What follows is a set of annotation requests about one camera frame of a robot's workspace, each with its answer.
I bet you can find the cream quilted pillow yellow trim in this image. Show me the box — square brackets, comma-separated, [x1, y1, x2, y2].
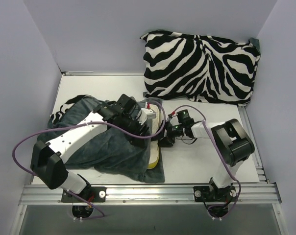
[143, 102, 163, 170]

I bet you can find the grey zebra pillowcase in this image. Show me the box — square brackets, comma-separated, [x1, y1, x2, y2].
[48, 95, 165, 184]

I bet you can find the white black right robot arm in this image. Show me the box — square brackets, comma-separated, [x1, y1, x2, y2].
[158, 109, 255, 200]

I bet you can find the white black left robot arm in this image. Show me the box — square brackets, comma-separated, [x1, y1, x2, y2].
[30, 94, 155, 201]

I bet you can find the zebra print pillow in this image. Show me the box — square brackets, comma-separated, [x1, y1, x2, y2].
[141, 30, 261, 106]

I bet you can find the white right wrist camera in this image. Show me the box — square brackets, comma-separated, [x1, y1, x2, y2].
[167, 111, 177, 123]

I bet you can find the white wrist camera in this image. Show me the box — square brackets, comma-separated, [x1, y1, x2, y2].
[137, 103, 156, 125]
[167, 111, 177, 123]

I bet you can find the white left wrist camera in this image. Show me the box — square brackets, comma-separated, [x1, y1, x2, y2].
[137, 103, 156, 125]

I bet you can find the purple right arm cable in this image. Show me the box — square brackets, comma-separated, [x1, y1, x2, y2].
[169, 105, 242, 218]

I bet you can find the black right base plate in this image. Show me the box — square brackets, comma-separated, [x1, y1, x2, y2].
[193, 186, 237, 203]

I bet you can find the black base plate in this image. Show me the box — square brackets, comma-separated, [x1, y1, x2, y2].
[193, 186, 237, 203]
[61, 186, 107, 203]

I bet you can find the aluminium back rail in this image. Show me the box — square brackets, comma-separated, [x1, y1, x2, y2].
[63, 71, 95, 76]

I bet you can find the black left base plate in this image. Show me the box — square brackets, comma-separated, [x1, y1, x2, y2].
[61, 186, 107, 203]

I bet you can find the aluminium front rail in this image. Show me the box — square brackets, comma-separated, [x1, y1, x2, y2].
[19, 183, 282, 206]

